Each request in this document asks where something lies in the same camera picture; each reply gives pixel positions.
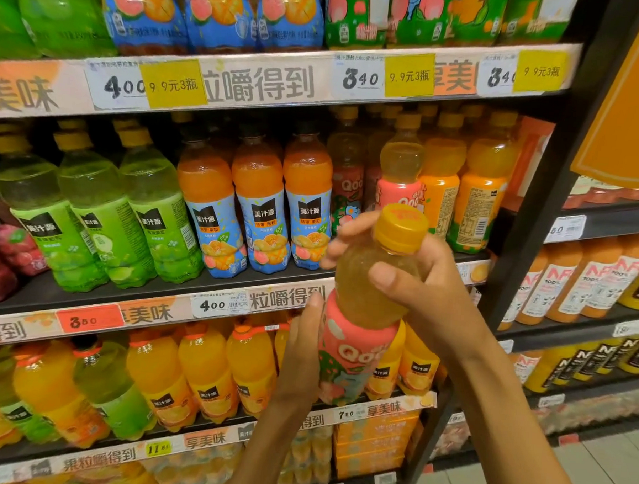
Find person's right hand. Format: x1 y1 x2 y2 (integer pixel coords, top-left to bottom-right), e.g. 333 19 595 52
316 207 496 362

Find person's left hand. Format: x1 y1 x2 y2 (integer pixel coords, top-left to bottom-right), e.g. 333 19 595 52
277 291 327 406

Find pink label peach drink bottle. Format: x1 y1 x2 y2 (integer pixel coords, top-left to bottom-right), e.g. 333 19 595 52
315 199 432 411

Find person's left forearm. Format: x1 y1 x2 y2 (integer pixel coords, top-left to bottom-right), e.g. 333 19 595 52
224 390 321 484

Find person's right forearm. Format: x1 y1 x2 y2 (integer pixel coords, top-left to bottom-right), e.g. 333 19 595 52
431 331 598 484

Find group of peach drink bottles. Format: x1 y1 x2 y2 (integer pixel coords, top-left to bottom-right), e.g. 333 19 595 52
322 103 430 240

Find row of orange juice bottles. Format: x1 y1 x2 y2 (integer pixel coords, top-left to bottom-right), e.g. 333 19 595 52
0 298 444 474

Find group of blue label bottles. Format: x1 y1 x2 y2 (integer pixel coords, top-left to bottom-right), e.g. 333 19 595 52
160 111 338 284

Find group of orange label bottles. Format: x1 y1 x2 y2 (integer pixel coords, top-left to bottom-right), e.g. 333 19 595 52
412 101 521 257

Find wrapped packs of pale bottles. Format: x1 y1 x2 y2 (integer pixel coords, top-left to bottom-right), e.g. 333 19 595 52
141 416 336 484

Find stack of orange cartons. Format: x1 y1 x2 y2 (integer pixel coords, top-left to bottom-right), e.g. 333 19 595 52
331 407 424 484

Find printed shelf edge strip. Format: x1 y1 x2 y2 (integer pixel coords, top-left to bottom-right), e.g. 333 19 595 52
0 13 583 151
0 368 439 484
0 233 493 376

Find black shelf upright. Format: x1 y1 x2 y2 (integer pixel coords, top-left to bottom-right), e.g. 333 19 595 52
397 0 639 484

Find row of white label bottles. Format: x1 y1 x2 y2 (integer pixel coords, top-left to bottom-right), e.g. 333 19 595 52
498 225 639 339

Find orange and white divider card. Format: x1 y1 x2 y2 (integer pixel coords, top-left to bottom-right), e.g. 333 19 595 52
505 115 558 215

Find small yellow price tag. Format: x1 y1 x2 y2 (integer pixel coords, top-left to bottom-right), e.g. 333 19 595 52
145 438 174 460

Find yellow promotion tag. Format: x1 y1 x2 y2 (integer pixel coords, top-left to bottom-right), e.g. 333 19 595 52
512 48 571 96
383 51 437 101
138 56 210 112

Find row of black label bottles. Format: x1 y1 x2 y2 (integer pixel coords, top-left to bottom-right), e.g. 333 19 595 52
508 325 639 400

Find small green juice bottle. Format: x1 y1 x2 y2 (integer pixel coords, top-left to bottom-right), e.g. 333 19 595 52
68 334 161 443
0 346 64 445

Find red price tag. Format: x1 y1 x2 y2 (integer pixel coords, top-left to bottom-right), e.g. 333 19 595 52
54 300 127 337

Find group of green juice bottles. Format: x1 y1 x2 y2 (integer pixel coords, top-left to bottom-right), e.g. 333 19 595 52
0 110 213 300

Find wrapped packs of pink drinks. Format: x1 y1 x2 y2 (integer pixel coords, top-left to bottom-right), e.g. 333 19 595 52
529 379 639 440

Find large peach print drink bottle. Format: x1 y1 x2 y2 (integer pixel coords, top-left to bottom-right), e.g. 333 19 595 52
386 0 455 49
322 0 392 53

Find large orange print drink bottle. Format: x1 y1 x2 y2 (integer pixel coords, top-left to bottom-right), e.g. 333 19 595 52
447 0 510 48

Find large blue label juice bottle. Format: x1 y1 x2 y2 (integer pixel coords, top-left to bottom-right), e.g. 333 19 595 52
89 0 191 58
252 0 328 54
174 0 259 56

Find orange sign panel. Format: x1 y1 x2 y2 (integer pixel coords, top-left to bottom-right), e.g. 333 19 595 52
569 0 639 190

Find large green label drink bottle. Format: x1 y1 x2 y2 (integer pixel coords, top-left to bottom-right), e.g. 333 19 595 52
500 0 580 48

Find large green juice bottle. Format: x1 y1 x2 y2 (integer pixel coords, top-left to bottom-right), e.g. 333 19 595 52
0 0 122 63
0 0 44 64

